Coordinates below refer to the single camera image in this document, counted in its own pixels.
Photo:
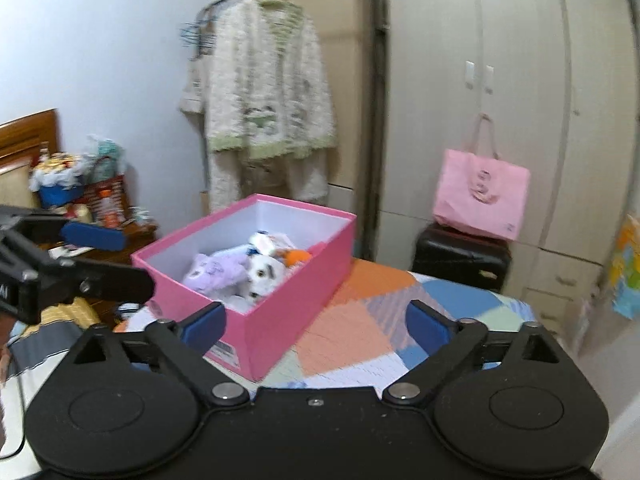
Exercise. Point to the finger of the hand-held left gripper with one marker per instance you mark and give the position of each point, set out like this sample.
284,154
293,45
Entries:
115,285
95,237

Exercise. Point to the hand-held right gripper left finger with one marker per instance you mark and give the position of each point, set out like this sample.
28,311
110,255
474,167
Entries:
205,327

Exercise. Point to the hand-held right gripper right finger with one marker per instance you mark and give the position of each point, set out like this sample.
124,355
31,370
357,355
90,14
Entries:
427,325

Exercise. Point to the purple plush toy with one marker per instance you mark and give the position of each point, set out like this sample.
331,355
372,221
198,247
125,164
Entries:
215,270

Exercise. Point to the white dog plush toy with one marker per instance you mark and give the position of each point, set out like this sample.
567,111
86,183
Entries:
262,275

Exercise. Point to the pink cardboard box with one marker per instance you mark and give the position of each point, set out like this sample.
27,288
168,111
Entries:
290,320

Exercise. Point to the blue white wet wipes pack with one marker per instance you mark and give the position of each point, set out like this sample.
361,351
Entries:
265,241

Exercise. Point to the orange ball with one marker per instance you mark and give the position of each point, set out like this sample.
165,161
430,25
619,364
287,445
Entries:
297,257

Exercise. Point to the orange drink bottle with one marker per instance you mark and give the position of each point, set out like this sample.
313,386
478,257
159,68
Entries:
107,210

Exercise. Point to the brown wooden nightstand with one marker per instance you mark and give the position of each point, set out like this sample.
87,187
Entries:
137,235

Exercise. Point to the brown woven basket bag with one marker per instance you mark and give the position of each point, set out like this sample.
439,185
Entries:
112,190

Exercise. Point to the blue bucket with flowers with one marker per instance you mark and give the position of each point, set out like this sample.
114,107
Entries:
55,180

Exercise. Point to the black suitcase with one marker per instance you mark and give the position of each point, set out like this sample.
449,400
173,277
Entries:
460,260

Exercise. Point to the yellow grey quilt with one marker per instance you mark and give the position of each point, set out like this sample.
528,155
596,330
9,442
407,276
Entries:
55,340

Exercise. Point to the plastic bag of tissue packs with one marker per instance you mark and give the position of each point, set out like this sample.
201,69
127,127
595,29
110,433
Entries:
107,152

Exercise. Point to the brown wooden headboard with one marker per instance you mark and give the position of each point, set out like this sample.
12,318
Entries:
25,135

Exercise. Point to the pink tote bag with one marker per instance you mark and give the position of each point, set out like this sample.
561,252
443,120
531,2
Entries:
480,195

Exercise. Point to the white cloth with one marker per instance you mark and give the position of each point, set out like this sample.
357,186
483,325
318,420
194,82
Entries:
12,425

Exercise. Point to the beige canvas tote bag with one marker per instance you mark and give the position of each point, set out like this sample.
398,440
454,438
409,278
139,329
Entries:
192,95

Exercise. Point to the colourful paper gift bag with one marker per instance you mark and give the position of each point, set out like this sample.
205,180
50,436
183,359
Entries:
630,270

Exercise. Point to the black metal clothes rack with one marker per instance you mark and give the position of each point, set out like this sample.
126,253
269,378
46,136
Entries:
378,110

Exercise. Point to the cream fleece robe green trim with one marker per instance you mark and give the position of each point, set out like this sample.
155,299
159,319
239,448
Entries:
270,85

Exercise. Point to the tall beige wooden cabinet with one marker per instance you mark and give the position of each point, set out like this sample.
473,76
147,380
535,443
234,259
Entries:
345,60

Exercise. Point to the beige wooden wardrobe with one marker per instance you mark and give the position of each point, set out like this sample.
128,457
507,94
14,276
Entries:
525,35

